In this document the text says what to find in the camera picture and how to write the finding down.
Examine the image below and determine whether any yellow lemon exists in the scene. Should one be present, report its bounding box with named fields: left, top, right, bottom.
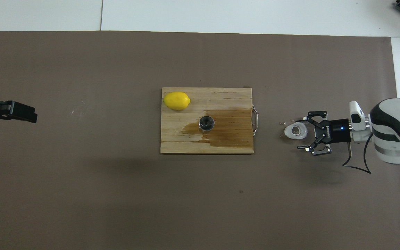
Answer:
left=163, top=91, right=191, bottom=111

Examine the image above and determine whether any metal jigger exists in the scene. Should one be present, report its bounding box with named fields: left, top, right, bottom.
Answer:
left=199, top=116, right=215, bottom=132

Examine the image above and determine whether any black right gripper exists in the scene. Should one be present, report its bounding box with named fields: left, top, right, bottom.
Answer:
left=297, top=110, right=352, bottom=156

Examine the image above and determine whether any brown paper table mat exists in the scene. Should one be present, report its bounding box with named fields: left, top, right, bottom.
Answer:
left=0, top=31, right=400, bottom=250

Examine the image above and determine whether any wooden cutting board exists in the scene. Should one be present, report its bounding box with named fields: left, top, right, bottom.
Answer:
left=160, top=87, right=259, bottom=155

